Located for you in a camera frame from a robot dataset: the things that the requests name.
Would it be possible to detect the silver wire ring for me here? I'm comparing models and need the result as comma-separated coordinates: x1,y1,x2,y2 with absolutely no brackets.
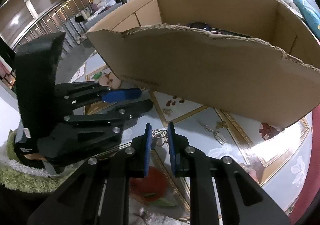
152,129,169,147

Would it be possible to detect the green fuzzy sleeve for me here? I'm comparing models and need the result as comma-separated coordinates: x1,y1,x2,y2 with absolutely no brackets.
1,130,70,194

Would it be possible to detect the metal balcony railing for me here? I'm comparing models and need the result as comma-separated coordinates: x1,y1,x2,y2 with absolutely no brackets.
10,0,93,53

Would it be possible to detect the black round wristwatch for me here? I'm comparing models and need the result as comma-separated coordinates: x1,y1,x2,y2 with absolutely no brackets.
186,22,251,38

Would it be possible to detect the brown cardboard box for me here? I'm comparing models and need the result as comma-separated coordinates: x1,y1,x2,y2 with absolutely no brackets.
87,0,319,128

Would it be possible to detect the blue cartoon blanket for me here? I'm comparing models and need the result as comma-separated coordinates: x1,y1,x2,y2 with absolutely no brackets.
293,0,320,39

